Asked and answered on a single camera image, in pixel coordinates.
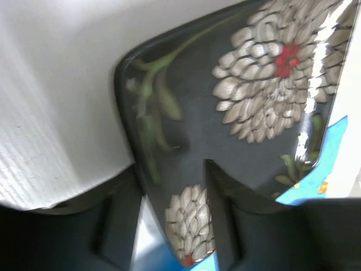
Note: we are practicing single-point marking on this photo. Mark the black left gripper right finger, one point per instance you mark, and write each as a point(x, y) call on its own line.
point(246, 223)

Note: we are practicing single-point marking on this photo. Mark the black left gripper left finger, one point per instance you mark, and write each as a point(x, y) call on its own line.
point(96, 230)

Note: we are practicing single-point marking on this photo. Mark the blue cartoon print cloth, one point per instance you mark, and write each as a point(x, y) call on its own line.
point(292, 170)

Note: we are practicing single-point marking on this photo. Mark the black floral square plate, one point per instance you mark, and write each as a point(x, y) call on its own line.
point(262, 67)

